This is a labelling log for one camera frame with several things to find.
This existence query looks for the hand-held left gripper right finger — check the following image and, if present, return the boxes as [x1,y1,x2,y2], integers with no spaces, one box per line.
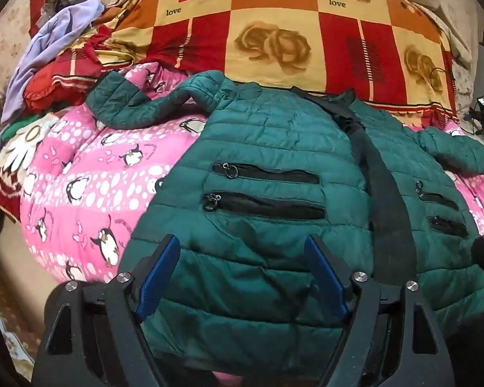
[304,234,456,387]

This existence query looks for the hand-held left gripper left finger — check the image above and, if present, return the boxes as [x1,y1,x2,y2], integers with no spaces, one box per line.
[31,234,182,387]

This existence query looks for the green puffer jacket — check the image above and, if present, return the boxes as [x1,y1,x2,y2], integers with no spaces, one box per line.
[85,70,484,375]

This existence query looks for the pink penguin print blanket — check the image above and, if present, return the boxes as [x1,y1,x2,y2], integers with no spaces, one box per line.
[18,62,484,387]

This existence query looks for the white flower print red cloth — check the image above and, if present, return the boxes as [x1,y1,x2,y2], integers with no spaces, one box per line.
[0,121,61,222]

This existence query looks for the green cloth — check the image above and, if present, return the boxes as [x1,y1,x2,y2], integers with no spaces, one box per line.
[0,115,43,140]

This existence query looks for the red ruffled checked pillow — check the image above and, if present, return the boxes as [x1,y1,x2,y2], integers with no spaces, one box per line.
[24,34,117,114]

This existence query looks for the white fleece blanket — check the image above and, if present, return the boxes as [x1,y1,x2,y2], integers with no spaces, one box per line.
[383,0,484,71]

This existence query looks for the lavender cloth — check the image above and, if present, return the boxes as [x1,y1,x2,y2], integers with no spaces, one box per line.
[0,0,106,182]

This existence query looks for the red yellow rose checked blanket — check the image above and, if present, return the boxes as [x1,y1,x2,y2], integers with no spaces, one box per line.
[101,0,458,124]

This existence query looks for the thin black cable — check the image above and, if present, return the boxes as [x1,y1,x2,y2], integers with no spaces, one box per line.
[429,66,454,93]

